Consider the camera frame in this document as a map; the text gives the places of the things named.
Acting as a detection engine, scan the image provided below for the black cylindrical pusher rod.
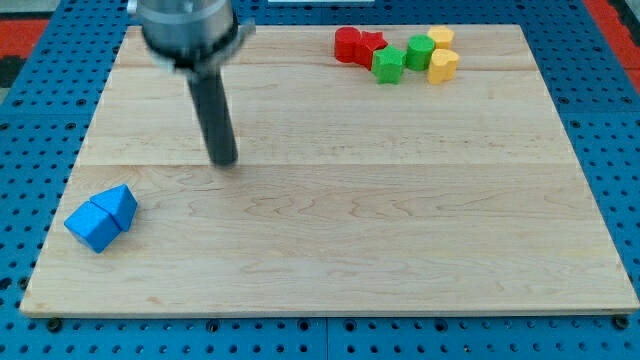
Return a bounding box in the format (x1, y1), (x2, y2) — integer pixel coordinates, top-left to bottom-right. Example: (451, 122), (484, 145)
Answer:
(188, 72), (238, 166)

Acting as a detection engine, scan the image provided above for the red star block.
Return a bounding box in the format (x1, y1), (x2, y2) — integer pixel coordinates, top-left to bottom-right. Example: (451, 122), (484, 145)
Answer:
(354, 31), (387, 70)

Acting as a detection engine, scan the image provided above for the blue cube block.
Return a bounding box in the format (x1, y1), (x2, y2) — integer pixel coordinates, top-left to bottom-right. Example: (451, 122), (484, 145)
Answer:
(64, 201), (121, 253)

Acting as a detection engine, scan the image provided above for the green star block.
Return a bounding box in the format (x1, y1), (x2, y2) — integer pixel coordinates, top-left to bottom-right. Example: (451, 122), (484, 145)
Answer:
(371, 45), (406, 84)

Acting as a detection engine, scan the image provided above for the blue triangular prism block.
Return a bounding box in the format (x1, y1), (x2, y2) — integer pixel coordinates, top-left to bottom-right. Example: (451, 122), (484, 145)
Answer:
(90, 184), (138, 232)

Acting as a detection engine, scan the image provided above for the red cylinder block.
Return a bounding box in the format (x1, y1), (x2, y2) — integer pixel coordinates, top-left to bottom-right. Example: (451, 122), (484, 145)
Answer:
(334, 26), (361, 63)

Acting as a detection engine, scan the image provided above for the light wooden board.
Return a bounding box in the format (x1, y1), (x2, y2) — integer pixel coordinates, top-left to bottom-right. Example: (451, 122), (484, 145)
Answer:
(20, 25), (639, 319)

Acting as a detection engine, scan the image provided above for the green cylinder block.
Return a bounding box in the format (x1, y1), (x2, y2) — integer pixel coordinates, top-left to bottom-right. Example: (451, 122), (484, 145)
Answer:
(406, 34), (436, 71)

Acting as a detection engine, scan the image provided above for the yellow heart block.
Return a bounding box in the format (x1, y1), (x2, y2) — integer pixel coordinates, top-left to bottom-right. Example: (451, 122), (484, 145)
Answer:
(427, 49), (460, 85)

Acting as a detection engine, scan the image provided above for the yellow hexagon block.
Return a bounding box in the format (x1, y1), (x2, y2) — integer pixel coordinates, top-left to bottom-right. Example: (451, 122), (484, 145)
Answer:
(427, 26), (455, 49)

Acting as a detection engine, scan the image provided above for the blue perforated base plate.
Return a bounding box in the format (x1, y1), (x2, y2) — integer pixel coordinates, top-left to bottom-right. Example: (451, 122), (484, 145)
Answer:
(1, 0), (639, 359)

